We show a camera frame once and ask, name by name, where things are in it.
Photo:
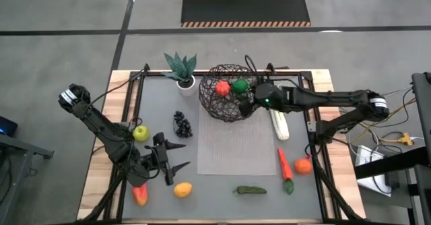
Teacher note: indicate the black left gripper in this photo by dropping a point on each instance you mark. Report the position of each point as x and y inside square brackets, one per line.
[161, 159]

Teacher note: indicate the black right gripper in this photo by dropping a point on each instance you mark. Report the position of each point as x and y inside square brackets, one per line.
[246, 108]

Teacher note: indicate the green lime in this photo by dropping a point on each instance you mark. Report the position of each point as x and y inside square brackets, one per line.
[239, 86]

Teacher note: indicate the red round fruit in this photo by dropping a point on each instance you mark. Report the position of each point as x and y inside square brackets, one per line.
[222, 88]

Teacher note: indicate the yellow orange mango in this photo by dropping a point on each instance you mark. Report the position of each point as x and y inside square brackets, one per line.
[182, 190]

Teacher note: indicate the black grapes bunch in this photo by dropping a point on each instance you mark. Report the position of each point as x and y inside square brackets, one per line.
[182, 124]

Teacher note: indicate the white green leek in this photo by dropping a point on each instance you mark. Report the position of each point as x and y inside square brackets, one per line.
[280, 125]

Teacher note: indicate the yellow-green apple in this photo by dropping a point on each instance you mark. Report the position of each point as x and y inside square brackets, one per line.
[141, 134]

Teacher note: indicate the red bell pepper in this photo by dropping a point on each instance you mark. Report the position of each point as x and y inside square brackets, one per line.
[140, 195]

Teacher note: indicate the red carrot with green leaves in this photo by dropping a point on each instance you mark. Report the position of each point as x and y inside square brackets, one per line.
[285, 166]

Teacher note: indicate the orange fruit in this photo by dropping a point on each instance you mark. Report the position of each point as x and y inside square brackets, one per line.
[303, 166]

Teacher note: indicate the dark green pepper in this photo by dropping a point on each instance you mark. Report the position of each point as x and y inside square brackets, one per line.
[250, 190]

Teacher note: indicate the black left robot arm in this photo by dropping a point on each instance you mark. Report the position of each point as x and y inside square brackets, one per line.
[101, 130]

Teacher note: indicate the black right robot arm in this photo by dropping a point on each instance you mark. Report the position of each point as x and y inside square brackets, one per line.
[330, 98]

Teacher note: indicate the grey woven placemat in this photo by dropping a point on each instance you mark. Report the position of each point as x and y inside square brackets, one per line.
[235, 144]

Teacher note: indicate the green plant in white pot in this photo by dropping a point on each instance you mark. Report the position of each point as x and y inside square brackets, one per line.
[182, 68]

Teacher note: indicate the small red tag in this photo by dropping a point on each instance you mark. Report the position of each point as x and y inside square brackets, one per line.
[308, 156]

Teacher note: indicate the black hazard-striped floor mat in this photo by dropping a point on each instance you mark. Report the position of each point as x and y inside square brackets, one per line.
[246, 11]

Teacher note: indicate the white box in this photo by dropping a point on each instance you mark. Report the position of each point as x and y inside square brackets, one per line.
[370, 164]

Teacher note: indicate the black desk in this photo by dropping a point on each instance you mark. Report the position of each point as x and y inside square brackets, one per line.
[384, 166]

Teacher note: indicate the grey desk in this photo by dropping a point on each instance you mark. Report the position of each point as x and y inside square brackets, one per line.
[20, 147]

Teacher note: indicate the yellow power splitter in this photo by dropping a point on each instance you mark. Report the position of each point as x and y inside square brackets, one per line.
[405, 139]

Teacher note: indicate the dark device with blue light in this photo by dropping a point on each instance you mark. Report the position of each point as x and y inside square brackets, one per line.
[7, 125]

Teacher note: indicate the white metal bracket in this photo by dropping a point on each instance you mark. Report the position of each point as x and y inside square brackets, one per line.
[312, 127]

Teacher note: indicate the black aluminium table frame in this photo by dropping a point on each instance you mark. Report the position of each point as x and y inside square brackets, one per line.
[322, 201]

